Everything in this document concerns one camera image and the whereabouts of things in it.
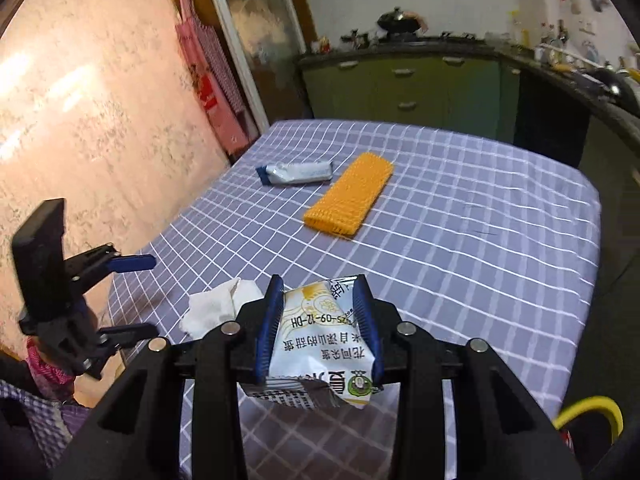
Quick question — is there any silver toothpaste tube blue cap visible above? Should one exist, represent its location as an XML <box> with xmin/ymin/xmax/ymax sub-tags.
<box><xmin>255</xmin><ymin>160</ymin><xmax>333</xmax><ymax>187</ymax></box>

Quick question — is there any black built-in oven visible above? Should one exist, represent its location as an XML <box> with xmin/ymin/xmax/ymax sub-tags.
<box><xmin>515</xmin><ymin>67</ymin><xmax>591</xmax><ymax>166</ymax></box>

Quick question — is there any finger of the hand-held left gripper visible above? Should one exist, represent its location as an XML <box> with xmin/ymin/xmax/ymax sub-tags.
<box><xmin>97</xmin><ymin>323</ymin><xmax>161</xmax><ymax>348</ymax></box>
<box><xmin>105</xmin><ymin>254</ymin><xmax>157</xmax><ymax>273</ymax></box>

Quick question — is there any purple checked cloth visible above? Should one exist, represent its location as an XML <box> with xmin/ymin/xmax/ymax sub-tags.
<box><xmin>0</xmin><ymin>379</ymin><xmax>93</xmax><ymax>468</ymax></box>

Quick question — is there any row of condiment bottles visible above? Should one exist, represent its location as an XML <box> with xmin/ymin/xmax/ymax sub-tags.
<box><xmin>535</xmin><ymin>25</ymin><xmax>572</xmax><ymax>61</ymax></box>

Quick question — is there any gas stove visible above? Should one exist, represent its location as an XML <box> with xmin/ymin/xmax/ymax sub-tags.
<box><xmin>340</xmin><ymin>32</ymin><xmax>496</xmax><ymax>49</ymax></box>

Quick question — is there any glass door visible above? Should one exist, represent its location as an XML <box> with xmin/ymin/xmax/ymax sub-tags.
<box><xmin>202</xmin><ymin>0</ymin><xmax>308</xmax><ymax>136</ymax></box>

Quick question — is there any red checked apron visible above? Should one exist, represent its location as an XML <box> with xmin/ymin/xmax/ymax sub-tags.
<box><xmin>175</xmin><ymin>0</ymin><xmax>251</xmax><ymax>153</ymax></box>

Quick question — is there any white and yellow snack wrapper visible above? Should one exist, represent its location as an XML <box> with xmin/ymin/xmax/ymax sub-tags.
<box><xmin>239</xmin><ymin>275</ymin><xmax>386</xmax><ymax>411</ymax></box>

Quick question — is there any black wok with lid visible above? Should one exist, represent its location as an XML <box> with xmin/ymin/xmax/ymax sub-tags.
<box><xmin>376</xmin><ymin>7</ymin><xmax>426</xmax><ymax>36</ymax></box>

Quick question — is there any purple checked tablecloth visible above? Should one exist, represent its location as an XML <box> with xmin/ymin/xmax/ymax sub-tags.
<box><xmin>107</xmin><ymin>119</ymin><xmax>601</xmax><ymax>480</ymax></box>

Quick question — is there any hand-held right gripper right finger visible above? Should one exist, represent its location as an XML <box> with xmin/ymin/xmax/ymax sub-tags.
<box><xmin>350</xmin><ymin>275</ymin><xmax>583</xmax><ymax>480</ymax></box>

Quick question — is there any yellow rimmed chair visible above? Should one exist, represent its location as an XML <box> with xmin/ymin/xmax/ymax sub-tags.
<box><xmin>554</xmin><ymin>395</ymin><xmax>625</xmax><ymax>443</ymax></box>

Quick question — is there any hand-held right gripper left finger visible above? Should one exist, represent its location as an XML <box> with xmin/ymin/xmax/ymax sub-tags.
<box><xmin>52</xmin><ymin>274</ymin><xmax>286</xmax><ymax>480</ymax></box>

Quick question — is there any orange knitted cloth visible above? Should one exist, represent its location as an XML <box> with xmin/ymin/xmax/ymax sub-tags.
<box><xmin>303</xmin><ymin>151</ymin><xmax>395</xmax><ymax>238</ymax></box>

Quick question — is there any white paper towel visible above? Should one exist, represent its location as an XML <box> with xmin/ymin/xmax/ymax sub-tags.
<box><xmin>179</xmin><ymin>277</ymin><xmax>265</xmax><ymax>339</ymax></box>

